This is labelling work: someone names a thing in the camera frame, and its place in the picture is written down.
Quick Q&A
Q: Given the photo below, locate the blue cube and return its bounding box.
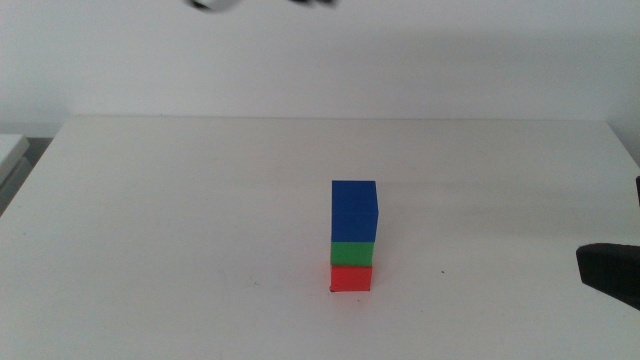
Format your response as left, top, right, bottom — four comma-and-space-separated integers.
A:
330, 180, 380, 244

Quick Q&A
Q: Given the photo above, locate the green cube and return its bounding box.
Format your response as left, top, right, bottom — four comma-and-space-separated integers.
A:
329, 241, 376, 268

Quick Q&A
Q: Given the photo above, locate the red cube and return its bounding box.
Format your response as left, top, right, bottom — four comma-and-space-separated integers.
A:
329, 264, 374, 293

